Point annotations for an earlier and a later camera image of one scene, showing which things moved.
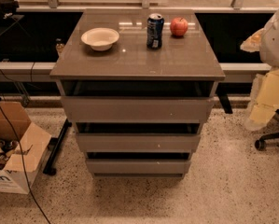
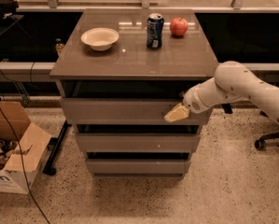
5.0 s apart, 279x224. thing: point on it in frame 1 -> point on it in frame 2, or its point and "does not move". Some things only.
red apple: (178, 26) does not move
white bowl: (100, 38) does not move
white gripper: (275, 44) -> (193, 102)
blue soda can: (155, 31) does not move
